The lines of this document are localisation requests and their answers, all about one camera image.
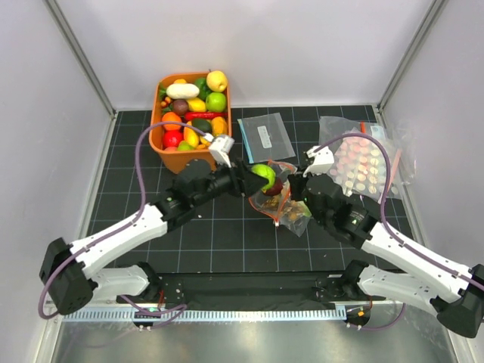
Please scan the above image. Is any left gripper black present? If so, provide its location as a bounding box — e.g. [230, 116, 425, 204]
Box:
[191, 154, 268, 208]

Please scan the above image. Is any brown toy longan bunch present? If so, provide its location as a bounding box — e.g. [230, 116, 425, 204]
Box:
[262, 196, 311, 223]

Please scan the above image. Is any orange zipper clear bag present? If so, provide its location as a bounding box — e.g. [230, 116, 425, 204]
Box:
[249, 160, 312, 237]

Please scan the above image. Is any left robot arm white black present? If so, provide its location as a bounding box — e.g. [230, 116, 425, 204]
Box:
[38, 159, 269, 318]

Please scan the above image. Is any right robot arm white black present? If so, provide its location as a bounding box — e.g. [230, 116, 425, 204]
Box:
[288, 172, 483, 338]

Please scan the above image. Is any blue zipper clear bag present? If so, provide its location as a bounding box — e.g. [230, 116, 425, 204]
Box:
[237, 113, 296, 164]

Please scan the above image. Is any polka dot zip bag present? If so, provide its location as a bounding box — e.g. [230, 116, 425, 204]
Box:
[327, 137, 401, 202]

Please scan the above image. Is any clear crumpled plastic bag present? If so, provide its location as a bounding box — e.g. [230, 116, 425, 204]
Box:
[318, 116, 417, 185]

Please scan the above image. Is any green toy apple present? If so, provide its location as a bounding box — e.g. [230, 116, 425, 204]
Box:
[205, 92, 227, 113]

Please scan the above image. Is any red toy chili pepper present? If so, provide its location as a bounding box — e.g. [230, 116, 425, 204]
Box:
[184, 111, 228, 121]

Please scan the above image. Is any orange plastic basket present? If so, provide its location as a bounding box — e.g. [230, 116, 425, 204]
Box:
[148, 71, 232, 173]

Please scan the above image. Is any yellow toy lemon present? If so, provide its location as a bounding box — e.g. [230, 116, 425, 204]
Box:
[187, 98, 206, 113]

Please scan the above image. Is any dark purple toy onion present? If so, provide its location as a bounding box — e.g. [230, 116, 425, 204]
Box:
[172, 99, 189, 116]

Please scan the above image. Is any yellow toy pear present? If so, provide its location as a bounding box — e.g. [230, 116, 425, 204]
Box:
[206, 70, 228, 93]

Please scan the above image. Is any white toy radish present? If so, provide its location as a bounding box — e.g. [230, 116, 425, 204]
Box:
[166, 83, 200, 99]

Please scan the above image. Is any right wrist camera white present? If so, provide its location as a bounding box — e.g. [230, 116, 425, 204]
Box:
[302, 146, 334, 177]

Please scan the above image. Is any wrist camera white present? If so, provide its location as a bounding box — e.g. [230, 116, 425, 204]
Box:
[302, 146, 334, 177]
[209, 135, 234, 168]

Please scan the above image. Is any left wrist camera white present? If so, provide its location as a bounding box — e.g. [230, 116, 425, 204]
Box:
[209, 135, 234, 168]

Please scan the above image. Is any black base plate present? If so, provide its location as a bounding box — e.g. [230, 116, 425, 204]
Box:
[115, 271, 386, 313]

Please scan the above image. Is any aluminium frame rail front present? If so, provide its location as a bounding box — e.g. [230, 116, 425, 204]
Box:
[45, 283, 461, 322]

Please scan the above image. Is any right aluminium frame post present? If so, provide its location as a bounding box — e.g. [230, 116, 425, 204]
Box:
[377, 0, 448, 114]

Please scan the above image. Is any aluminium frame post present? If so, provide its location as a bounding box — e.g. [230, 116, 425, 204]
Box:
[43, 0, 118, 118]
[377, 0, 448, 114]

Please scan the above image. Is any left aluminium frame post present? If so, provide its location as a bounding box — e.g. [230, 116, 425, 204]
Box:
[43, 0, 118, 118]

